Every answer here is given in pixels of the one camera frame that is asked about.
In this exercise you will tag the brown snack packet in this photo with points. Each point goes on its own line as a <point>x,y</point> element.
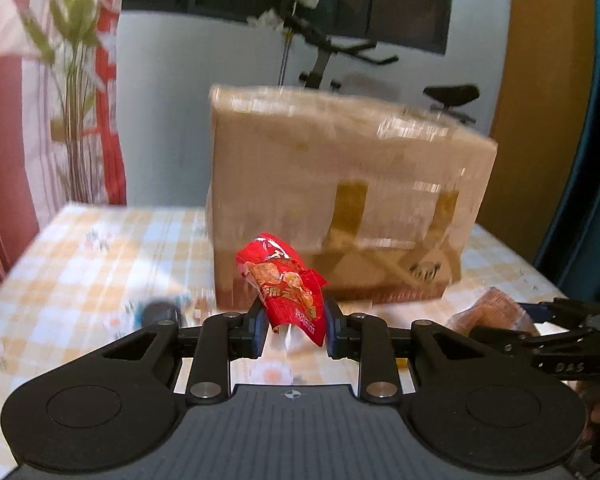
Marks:
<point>490,310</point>

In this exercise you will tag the red bamboo print curtain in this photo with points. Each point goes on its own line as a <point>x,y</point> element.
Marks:
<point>45,110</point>

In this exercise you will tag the dark round object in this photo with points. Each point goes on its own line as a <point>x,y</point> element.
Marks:
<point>160,313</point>

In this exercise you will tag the yellow checked tablecloth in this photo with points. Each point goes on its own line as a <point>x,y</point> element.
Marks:
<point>105,280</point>

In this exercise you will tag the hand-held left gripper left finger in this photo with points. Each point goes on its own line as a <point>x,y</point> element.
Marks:
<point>255,327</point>

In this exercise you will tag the dark window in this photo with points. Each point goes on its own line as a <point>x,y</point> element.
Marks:
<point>290,0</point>

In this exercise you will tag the metal pole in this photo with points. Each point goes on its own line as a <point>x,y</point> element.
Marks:
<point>284,60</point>

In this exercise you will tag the red snack packet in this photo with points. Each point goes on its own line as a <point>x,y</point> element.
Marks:
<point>285,285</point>

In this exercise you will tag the black exercise bike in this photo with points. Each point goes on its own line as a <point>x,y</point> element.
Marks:
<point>380,75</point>

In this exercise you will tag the wooden door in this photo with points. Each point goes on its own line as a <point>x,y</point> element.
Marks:
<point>535,110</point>

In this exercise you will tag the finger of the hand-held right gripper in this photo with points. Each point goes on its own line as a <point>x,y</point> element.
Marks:
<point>570,309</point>
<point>530,342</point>

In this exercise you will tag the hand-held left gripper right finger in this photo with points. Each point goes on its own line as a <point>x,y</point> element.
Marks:
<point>332,330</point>

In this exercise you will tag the crumpled white cloth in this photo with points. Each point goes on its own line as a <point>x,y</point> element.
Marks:
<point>266,19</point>

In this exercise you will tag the taped cardboard box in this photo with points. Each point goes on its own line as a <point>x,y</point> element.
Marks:
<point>345,200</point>

